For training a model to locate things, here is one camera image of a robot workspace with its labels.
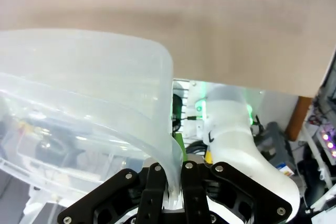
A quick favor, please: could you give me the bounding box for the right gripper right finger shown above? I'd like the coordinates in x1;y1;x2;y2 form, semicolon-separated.
180;161;293;224

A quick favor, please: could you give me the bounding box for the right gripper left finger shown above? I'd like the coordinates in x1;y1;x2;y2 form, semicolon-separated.
57;163;169;224

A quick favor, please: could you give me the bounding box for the clear plastic bin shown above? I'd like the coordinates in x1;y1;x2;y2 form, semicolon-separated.
0;28;184;210

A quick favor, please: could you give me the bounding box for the grey equipment case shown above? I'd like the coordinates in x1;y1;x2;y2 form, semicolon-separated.
255;121;298;174

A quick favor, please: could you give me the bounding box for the brown wooden table leg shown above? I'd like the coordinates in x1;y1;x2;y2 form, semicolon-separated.
285;94;314;142

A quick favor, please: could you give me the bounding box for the device with purple lights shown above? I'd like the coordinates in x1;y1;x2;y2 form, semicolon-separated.
314;125;336;159

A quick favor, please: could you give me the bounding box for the black cable bundle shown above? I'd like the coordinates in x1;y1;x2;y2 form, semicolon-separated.
186;140;211;157

